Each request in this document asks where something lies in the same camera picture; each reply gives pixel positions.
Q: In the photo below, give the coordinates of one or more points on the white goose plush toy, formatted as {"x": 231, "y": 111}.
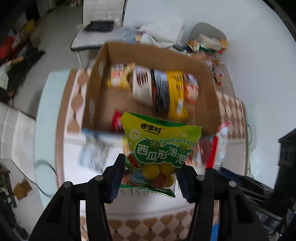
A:
{"x": 5, "y": 74}

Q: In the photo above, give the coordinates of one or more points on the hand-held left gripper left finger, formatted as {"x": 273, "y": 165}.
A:
{"x": 115, "y": 179}

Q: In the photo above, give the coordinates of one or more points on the yellow bag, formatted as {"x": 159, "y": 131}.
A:
{"x": 29, "y": 26}

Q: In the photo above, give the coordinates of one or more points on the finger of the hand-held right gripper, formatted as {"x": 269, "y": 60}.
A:
{"x": 249, "y": 184}

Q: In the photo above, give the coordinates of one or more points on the pile of snack packets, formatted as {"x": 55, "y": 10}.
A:
{"x": 208, "y": 46}

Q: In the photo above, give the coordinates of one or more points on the large yellow black snack packet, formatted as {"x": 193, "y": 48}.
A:
{"x": 175, "y": 92}

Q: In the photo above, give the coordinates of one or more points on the red panda snack packet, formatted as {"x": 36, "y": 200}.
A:
{"x": 200, "y": 150}

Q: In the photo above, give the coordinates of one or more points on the small red snack packet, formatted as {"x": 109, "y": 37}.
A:
{"x": 116, "y": 121}

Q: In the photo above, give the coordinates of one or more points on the red white strip snack packet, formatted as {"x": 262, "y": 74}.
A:
{"x": 216, "y": 150}

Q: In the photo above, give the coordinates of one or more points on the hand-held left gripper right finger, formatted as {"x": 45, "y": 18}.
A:
{"x": 185, "y": 183}

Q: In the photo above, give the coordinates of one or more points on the clear plastic bag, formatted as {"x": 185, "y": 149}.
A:
{"x": 128, "y": 34}

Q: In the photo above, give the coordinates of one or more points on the white wafer stick box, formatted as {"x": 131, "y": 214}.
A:
{"x": 142, "y": 85}

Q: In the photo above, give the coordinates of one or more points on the blue clear snack packet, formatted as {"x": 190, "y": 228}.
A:
{"x": 92, "y": 150}

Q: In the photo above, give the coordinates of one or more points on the white plastic bag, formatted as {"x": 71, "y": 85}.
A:
{"x": 159, "y": 29}

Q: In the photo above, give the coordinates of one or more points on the cardboard box blue front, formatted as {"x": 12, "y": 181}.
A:
{"x": 150, "y": 55}

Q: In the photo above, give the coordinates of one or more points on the green candy packet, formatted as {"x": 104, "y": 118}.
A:
{"x": 161, "y": 139}

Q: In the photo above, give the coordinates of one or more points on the red plastic bag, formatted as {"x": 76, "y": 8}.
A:
{"x": 7, "y": 45}

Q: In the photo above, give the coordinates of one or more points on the orange panda snack packet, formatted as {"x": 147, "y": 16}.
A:
{"x": 190, "y": 90}

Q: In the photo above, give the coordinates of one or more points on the black flat bag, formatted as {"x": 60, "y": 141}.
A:
{"x": 99, "y": 26}

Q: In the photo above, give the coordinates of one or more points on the cardboard piece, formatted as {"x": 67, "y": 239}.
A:
{"x": 22, "y": 188}

